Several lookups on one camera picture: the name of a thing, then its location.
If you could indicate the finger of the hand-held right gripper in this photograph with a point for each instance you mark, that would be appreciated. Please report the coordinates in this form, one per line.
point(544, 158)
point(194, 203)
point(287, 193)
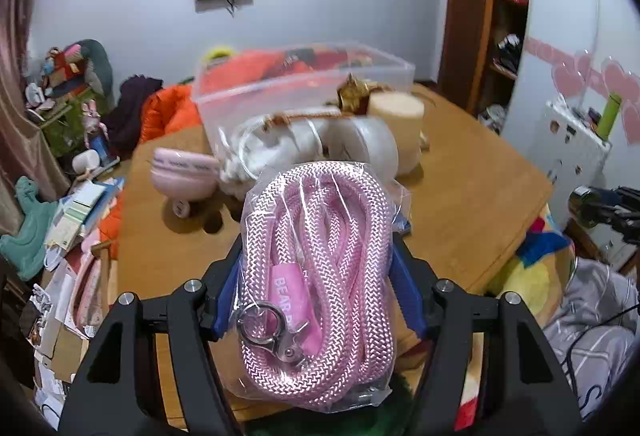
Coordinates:
point(600, 206)

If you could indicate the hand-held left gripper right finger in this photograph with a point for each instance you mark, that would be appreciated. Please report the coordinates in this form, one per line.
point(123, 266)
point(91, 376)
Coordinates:
point(406, 296)

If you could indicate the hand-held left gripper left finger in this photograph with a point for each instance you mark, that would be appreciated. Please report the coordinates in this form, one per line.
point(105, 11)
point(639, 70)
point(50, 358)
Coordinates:
point(225, 301)

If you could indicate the pale pink round case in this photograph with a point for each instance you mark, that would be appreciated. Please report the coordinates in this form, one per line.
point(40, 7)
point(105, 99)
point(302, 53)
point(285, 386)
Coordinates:
point(180, 176)

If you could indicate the cream tape roll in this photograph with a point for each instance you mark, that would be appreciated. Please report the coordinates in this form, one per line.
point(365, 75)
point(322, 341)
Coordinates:
point(395, 115)

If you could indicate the clear plastic storage box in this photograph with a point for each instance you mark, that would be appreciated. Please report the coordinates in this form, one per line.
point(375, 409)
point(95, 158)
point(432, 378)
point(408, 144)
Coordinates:
point(300, 85)

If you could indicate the colourful patchwork blanket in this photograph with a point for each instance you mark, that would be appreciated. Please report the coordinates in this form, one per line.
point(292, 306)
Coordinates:
point(540, 251)

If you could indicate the green bottle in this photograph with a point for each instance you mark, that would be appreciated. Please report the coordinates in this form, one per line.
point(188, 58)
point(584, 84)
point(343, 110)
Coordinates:
point(610, 115)

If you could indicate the grey striped quilt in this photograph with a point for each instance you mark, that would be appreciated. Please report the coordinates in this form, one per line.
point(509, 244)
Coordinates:
point(595, 316)

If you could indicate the wooden desk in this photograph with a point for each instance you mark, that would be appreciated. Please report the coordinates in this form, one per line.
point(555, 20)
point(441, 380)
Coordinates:
point(475, 176)

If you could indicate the pink pencil case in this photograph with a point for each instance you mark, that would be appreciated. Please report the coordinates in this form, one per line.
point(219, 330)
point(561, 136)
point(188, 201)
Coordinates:
point(90, 291)

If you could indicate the pile of papers and books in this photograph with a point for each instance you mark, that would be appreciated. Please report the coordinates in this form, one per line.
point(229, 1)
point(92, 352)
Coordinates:
point(80, 216)

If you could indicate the orange jacket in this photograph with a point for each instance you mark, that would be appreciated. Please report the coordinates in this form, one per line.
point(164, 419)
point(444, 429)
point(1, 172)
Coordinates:
point(170, 115)

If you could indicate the white door with heart stickers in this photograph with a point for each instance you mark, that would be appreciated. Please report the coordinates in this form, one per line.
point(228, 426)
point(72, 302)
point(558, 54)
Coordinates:
point(560, 15)

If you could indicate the white cup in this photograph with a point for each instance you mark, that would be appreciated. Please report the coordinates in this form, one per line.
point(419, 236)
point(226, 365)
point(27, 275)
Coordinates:
point(86, 161)

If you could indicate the gold ornament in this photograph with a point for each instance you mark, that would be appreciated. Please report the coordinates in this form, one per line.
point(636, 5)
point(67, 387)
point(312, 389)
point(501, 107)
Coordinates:
point(352, 95)

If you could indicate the teal plush dinosaur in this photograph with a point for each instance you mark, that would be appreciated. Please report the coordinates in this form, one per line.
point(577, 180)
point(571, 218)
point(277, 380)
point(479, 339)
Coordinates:
point(30, 231)

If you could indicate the dark purple cloth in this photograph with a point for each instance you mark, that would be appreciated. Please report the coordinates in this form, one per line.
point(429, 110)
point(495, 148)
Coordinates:
point(132, 105)

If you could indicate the pink rabbit toy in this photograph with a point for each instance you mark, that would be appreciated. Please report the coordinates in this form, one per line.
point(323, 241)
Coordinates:
point(94, 120)

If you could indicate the wooden shelf unit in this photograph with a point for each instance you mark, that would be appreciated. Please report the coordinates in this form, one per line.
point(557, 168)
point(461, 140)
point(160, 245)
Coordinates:
point(470, 15)

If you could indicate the green cardboard box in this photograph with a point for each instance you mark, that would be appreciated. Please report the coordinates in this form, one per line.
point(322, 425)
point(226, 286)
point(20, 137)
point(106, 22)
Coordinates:
point(62, 130)

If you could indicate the grey plush pillow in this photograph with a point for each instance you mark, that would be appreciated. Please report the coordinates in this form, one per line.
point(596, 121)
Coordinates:
point(97, 65)

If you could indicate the brown pink curtain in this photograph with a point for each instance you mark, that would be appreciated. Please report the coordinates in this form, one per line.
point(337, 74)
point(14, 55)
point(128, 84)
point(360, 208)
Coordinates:
point(20, 90)

